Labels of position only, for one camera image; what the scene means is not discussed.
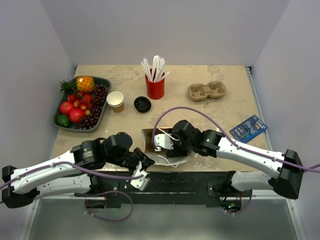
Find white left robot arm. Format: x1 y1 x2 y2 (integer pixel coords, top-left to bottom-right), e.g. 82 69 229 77
0 132 155 209

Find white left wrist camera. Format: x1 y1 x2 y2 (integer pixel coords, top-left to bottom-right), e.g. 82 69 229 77
130 161 150 191

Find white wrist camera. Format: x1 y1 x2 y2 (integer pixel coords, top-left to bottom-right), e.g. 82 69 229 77
154 133 174 152
130 161 150 191

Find stacked brown paper cups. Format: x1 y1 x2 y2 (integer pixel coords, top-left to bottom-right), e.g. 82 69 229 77
106 91 124 113

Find white wrapped straw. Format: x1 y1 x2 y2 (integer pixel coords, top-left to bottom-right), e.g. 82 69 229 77
157 71 170 82
141 58 152 82
140 59 153 82
151 55 159 82
154 57 165 82

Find red apple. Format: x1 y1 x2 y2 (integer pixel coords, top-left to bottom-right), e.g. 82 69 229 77
59 101 74 116
68 108 86 124

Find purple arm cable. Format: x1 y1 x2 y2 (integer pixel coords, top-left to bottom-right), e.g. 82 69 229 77
151 106 320 216
0 161 146 222

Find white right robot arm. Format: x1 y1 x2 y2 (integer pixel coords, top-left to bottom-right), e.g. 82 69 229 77
172 120 304 200

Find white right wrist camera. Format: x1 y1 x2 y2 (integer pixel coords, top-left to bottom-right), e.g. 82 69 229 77
154 133 174 152

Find brown paper takeout bag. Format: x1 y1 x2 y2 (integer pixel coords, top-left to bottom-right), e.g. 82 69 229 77
141 127 196 168

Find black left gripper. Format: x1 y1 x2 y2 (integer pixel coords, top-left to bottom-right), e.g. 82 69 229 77
107 147 155 175

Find blue card packet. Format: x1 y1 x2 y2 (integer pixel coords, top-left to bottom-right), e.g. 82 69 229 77
229 114 268 144

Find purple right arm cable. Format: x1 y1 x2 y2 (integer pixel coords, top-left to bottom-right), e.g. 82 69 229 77
151 106 320 216

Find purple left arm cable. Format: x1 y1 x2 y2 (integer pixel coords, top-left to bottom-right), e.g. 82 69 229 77
0 161 146 222

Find dark red grape bunch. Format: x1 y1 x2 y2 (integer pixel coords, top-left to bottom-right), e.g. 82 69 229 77
75 84 109 130

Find black plastic cup lid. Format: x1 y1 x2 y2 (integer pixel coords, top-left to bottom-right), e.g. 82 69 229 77
133 96 152 113

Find green lime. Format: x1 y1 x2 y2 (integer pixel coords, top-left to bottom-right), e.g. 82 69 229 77
57 114 71 128

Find brown pulp cup carrier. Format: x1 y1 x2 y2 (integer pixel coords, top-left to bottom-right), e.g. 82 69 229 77
187 81 227 102

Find red lychee fruit cluster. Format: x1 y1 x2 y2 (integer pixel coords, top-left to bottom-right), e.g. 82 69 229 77
67 92 94 116

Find red ribbed straw cup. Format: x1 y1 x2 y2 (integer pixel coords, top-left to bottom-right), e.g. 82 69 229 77
144 75 165 100

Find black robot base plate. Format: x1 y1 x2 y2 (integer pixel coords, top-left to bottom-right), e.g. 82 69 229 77
88 171 251 208

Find orange pineapple fruit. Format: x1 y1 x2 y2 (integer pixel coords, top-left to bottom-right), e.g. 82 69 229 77
59 75 96 93

